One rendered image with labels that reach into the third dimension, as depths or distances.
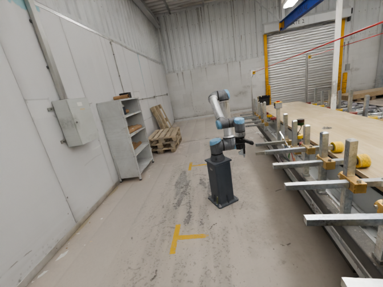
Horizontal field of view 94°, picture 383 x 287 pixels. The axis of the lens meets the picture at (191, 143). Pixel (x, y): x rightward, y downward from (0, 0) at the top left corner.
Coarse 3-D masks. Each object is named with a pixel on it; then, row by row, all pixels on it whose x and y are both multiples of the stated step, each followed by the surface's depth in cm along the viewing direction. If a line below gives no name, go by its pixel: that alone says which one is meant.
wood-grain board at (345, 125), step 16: (272, 112) 314; (288, 112) 292; (304, 112) 274; (320, 112) 257; (336, 112) 242; (320, 128) 190; (336, 128) 182; (352, 128) 174; (368, 128) 167; (368, 144) 136; (368, 176) 99
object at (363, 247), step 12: (252, 120) 395; (264, 132) 278; (300, 168) 158; (300, 180) 147; (312, 180) 138; (312, 192) 127; (324, 192) 120; (324, 204) 112; (336, 204) 110; (336, 228) 100; (348, 228) 93; (360, 228) 91; (348, 240) 90; (360, 240) 85; (372, 240) 85; (360, 252) 82; (372, 252) 77; (372, 264) 75; (372, 276) 76
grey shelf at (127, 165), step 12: (108, 108) 312; (120, 108) 310; (132, 108) 399; (108, 120) 318; (120, 120) 316; (132, 120) 407; (108, 132) 325; (120, 132) 323; (144, 132) 413; (108, 144) 332; (120, 144) 330; (132, 144) 332; (144, 144) 405; (120, 156) 338; (132, 156) 336; (144, 156) 431; (120, 168) 345; (132, 168) 343; (144, 168) 373; (120, 180) 353
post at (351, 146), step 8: (352, 144) 85; (344, 152) 90; (352, 152) 86; (344, 160) 90; (352, 160) 87; (344, 168) 91; (352, 168) 88; (352, 176) 89; (344, 192) 93; (352, 192) 92; (344, 200) 94; (344, 208) 95
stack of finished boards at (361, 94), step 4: (376, 88) 739; (380, 88) 723; (356, 92) 726; (360, 92) 710; (364, 92) 695; (368, 92) 686; (372, 92) 684; (376, 92) 683; (380, 92) 683; (344, 96) 704; (356, 96) 691; (360, 96) 690
